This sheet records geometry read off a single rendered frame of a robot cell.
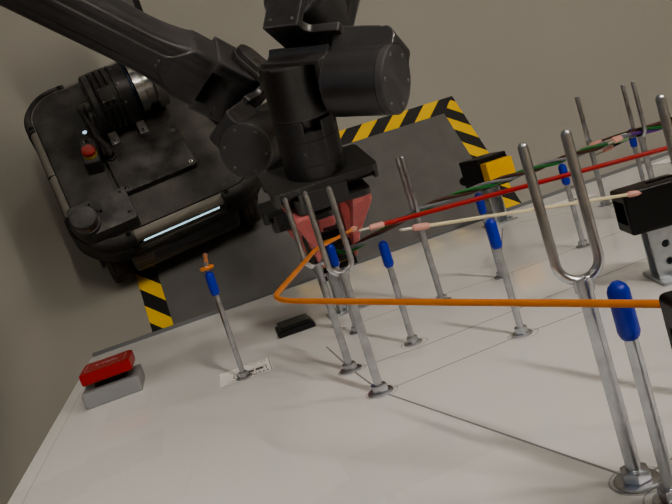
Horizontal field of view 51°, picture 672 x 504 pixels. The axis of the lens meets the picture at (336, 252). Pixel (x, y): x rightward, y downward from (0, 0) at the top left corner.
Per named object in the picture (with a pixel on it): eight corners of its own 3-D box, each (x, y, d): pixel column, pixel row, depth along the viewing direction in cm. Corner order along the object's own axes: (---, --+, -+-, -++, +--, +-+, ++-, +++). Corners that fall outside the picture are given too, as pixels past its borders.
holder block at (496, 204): (487, 217, 110) (469, 156, 109) (524, 218, 99) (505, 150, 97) (460, 226, 110) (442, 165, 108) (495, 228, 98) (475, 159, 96)
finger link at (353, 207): (386, 260, 69) (368, 172, 64) (317, 284, 67) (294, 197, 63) (362, 233, 74) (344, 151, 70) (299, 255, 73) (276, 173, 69)
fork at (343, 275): (370, 401, 46) (304, 194, 44) (364, 394, 48) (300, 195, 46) (398, 390, 47) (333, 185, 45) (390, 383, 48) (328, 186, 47)
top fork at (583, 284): (616, 498, 27) (518, 145, 26) (607, 475, 29) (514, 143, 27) (670, 488, 27) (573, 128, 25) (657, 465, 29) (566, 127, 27)
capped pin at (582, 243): (593, 244, 70) (571, 161, 69) (579, 249, 70) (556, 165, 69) (588, 243, 71) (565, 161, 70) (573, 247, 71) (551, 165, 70)
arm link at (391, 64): (321, 18, 69) (272, -32, 61) (433, 5, 63) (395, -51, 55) (300, 135, 67) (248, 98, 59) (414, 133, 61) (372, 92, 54)
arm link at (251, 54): (245, 41, 79) (206, 100, 83) (198, 54, 69) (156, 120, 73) (326, 111, 79) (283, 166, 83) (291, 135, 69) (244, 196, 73)
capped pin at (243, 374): (248, 373, 63) (209, 259, 61) (255, 375, 62) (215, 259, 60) (233, 380, 62) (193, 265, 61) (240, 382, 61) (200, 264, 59)
